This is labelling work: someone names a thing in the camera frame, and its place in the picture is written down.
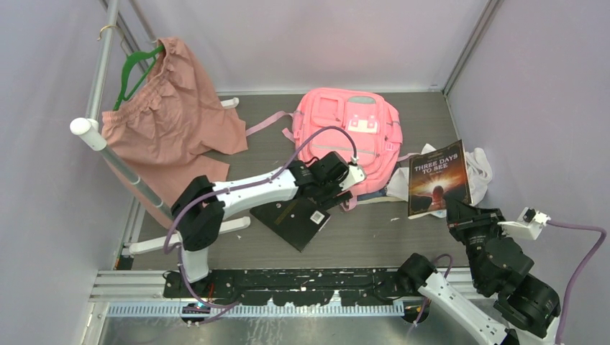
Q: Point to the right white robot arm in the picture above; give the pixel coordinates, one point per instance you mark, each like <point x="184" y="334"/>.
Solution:
<point x="499" y="268"/>

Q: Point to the pink shorts on hanger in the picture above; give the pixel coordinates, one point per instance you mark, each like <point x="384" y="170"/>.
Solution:
<point x="165" y="130"/>

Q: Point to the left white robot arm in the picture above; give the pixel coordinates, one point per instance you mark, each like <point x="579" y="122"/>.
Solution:
<point x="200" y="210"/>

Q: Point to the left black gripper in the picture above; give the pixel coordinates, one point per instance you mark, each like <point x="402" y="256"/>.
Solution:
<point x="326" y="200"/>

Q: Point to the pink student backpack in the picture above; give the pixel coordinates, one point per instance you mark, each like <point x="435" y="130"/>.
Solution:
<point x="359" y="126"/>

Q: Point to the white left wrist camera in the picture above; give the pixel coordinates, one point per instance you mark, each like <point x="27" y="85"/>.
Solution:
<point x="355" y="175"/>

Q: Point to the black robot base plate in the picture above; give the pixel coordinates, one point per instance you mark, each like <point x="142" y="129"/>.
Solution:
<point x="296" y="287"/>

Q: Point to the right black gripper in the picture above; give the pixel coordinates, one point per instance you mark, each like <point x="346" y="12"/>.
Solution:
<point x="462" y="215"/>

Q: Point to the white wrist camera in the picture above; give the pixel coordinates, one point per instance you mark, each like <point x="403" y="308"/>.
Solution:
<point x="355" y="175"/>
<point x="528" y="226"/>

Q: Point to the Three Days To See book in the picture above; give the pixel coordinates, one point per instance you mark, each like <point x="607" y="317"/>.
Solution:
<point x="435" y="176"/>

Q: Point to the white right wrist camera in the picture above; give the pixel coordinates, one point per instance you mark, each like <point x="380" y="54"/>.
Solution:
<point x="528" y="226"/>

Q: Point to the Moon and Sixpence book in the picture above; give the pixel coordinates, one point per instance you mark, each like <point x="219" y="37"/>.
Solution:
<point x="296" y="221"/>

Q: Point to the white slotted cable duct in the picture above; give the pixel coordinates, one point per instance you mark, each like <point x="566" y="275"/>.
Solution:
<point x="183" y="309"/>

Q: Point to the white crumpled cloth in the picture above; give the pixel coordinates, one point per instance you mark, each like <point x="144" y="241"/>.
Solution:
<point x="479" y="176"/>

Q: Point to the blue book under backpack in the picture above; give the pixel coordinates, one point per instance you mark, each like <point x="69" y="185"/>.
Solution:
<point x="378" y="196"/>

